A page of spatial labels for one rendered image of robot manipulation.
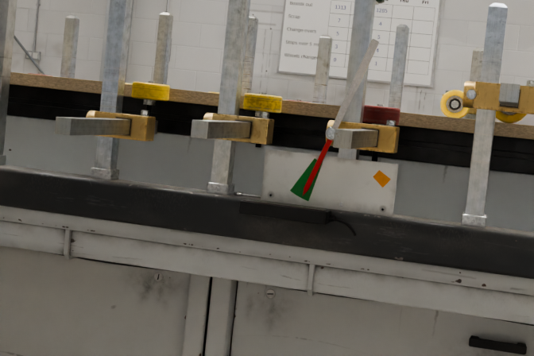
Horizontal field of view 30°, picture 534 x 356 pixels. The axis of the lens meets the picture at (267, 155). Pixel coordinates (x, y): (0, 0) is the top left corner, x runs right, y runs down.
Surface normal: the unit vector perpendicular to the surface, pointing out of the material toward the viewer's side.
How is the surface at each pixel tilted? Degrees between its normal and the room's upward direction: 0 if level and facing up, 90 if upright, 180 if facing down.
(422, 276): 90
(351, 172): 90
